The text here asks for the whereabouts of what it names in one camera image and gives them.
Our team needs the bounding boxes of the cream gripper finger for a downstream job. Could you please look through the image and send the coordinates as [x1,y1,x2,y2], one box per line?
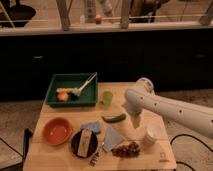
[130,115,141,129]

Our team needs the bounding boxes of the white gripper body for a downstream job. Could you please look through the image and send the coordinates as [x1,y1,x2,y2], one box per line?
[121,101,145,126]

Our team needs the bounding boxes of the green pepper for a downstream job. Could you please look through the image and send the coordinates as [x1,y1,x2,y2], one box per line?
[102,113,126,123]

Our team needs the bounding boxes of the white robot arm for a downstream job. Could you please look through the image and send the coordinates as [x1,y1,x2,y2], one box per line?
[124,77,213,139]

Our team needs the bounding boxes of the red-orange bowl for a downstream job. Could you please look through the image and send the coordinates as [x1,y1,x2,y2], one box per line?
[42,117,73,146]

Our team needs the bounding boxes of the white paper cup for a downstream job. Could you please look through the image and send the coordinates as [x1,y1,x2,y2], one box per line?
[143,124,163,145]

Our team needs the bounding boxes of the green cup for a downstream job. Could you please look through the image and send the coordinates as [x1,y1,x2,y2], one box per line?
[102,91,113,105]

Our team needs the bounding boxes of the light blue cloth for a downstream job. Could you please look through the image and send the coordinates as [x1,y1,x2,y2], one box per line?
[103,125,124,152]

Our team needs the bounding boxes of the bunch of dark grapes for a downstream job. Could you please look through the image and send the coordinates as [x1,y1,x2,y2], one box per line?
[112,142,140,157]

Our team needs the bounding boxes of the blue sponge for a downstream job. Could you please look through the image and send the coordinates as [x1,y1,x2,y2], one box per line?
[81,121,101,134]

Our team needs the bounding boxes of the green plastic tray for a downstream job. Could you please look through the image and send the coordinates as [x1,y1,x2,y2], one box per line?
[45,73,98,108]

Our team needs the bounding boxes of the white tongs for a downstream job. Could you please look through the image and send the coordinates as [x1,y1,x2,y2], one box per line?
[72,72,97,97]

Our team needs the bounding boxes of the wooden block on plate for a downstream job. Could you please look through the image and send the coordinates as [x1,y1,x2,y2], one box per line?
[77,129,92,158]

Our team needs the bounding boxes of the dark purple fruit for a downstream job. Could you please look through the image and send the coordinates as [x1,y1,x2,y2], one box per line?
[69,93,78,101]

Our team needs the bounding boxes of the black plate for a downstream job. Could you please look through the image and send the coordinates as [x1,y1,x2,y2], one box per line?
[71,129,98,158]

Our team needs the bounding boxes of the red apple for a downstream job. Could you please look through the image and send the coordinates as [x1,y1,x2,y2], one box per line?
[57,92,69,102]

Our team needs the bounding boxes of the yellow corn piece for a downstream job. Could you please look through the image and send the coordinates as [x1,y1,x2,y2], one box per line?
[56,88,74,93]

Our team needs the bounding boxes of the orange ball in background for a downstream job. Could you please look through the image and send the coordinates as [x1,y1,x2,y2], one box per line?
[95,15,102,24]

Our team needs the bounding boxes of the black cable on floor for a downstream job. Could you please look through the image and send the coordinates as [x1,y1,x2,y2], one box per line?
[169,133,213,171]

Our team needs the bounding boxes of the black table clamp handle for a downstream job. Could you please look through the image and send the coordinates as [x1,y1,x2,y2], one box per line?
[22,129,33,161]

